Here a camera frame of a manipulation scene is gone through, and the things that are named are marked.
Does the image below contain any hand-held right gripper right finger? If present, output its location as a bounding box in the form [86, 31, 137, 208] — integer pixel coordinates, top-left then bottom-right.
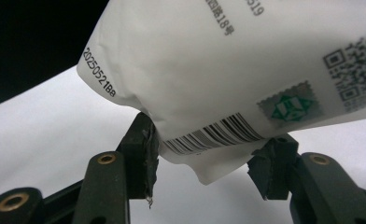
[246, 133, 301, 202]

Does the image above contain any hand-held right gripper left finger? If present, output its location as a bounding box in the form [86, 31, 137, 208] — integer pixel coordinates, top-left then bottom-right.
[116, 111, 161, 209]

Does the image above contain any white and blue pouch bag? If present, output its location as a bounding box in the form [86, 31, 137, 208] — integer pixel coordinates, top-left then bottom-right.
[76, 0, 366, 187]

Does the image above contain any white table mat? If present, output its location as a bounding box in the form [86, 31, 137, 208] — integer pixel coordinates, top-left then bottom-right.
[0, 64, 366, 224]

